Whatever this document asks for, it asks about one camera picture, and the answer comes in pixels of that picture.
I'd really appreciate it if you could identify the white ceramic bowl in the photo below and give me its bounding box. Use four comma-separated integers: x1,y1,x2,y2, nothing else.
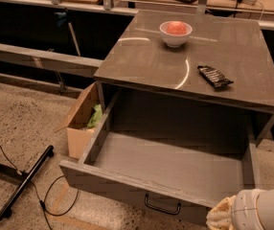
159,21,193,48

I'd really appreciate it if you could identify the green plastic bag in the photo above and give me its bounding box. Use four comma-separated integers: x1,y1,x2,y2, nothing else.
87,104,103,128

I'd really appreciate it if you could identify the black stand leg bar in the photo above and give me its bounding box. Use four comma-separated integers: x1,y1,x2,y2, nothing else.
0,145,54,221

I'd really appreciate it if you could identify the black floor cable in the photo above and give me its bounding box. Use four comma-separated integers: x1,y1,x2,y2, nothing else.
0,125,80,230

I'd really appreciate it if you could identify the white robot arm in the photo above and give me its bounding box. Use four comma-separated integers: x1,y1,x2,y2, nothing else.
206,189,274,230

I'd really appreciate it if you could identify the grey metal rail beam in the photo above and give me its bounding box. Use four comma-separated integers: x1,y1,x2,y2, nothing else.
0,43,103,78

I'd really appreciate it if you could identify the brown cardboard box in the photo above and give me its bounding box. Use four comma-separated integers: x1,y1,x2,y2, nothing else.
55,83,100,159

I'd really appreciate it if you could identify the grey drawer cabinet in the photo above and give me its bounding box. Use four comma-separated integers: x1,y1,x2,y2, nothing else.
94,11,274,142

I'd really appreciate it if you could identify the black snack packet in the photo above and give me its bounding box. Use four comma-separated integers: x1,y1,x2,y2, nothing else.
197,65,233,88

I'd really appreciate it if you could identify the grey top drawer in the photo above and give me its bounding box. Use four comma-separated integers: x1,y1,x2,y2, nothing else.
60,88,260,224

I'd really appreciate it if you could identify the red apple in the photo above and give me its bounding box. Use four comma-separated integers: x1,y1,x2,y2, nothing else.
166,21,187,35

